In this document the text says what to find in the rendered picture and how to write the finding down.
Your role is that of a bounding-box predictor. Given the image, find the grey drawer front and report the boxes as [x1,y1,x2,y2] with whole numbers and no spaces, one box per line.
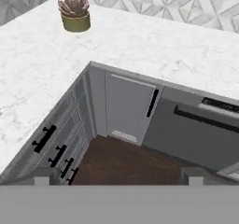
[35,91,90,173]
[57,120,93,181]
[6,74,87,176]
[66,136,95,186]

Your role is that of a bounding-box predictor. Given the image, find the grey dishwasher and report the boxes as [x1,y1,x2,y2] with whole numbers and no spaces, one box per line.
[142,85,239,174]

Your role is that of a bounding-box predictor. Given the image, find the grey cupboard door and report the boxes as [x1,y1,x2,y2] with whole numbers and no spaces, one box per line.
[106,73,165,147]

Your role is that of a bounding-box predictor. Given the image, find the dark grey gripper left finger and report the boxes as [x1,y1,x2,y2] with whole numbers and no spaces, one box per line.
[5,167,62,186]

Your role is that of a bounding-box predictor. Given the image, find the black cupboard door handle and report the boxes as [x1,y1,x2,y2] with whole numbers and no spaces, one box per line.
[146,89,160,119]

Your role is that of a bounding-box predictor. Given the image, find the succulent in olive pot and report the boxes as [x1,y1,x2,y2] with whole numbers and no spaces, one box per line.
[57,0,92,34]

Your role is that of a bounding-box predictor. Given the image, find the black dishwasher handle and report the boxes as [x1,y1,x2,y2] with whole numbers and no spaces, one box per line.
[173,105,239,134]

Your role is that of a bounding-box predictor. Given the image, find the black drawer handle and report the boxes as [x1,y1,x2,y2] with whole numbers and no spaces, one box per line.
[48,144,68,168]
[31,124,58,154]
[59,157,76,180]
[65,167,79,186]

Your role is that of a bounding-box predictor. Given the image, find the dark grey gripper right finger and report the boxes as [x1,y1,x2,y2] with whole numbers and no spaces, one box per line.
[179,166,235,186]

